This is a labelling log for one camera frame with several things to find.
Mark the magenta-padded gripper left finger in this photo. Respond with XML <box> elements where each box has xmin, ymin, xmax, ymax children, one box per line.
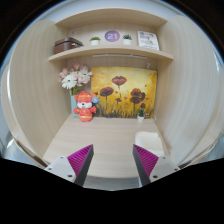
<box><xmin>43</xmin><ymin>143</ymin><xmax>95</xmax><ymax>187</ymax></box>

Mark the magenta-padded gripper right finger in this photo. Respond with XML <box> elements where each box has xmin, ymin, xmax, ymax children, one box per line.
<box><xmin>132</xmin><ymin>143</ymin><xmax>181</xmax><ymax>187</ymax></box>

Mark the small plant in white pot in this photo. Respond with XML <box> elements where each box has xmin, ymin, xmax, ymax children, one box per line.
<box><xmin>89</xmin><ymin>36</ymin><xmax>102</xmax><ymax>47</ymax></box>
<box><xmin>136</xmin><ymin>107</ymin><xmax>146</xmax><ymax>124</ymax></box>
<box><xmin>121</xmin><ymin>33</ymin><xmax>133</xmax><ymax>46</ymax></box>

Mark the red plush mouse toy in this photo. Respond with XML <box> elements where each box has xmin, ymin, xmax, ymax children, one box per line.
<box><xmin>72</xmin><ymin>90</ymin><xmax>100</xmax><ymax>123</ymax></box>

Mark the light blue vase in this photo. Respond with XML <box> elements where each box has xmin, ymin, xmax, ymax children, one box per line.
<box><xmin>69</xmin><ymin>95</ymin><xmax>80</xmax><ymax>118</ymax></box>

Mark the pink and white flower bouquet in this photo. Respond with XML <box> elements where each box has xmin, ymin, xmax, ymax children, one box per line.
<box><xmin>58</xmin><ymin>62</ymin><xmax>94</xmax><ymax>97</ymax></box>

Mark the yellow poppy flower painting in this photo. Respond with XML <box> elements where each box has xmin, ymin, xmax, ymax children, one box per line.
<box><xmin>90</xmin><ymin>65</ymin><xmax>158</xmax><ymax>120</ymax></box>

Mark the white light bar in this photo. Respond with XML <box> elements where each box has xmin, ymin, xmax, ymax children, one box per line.
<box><xmin>92</xmin><ymin>53</ymin><xmax>149</xmax><ymax>62</ymax></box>

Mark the brown case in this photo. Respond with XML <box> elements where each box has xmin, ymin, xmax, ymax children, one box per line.
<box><xmin>53</xmin><ymin>36</ymin><xmax>84</xmax><ymax>55</ymax></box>

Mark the white printed card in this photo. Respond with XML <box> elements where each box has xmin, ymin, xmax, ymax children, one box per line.
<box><xmin>136</xmin><ymin>30</ymin><xmax>160</xmax><ymax>52</ymax></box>

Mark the round purple sign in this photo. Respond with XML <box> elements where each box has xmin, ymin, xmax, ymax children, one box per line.
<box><xmin>104</xmin><ymin>29</ymin><xmax>121</xmax><ymax>43</ymax></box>

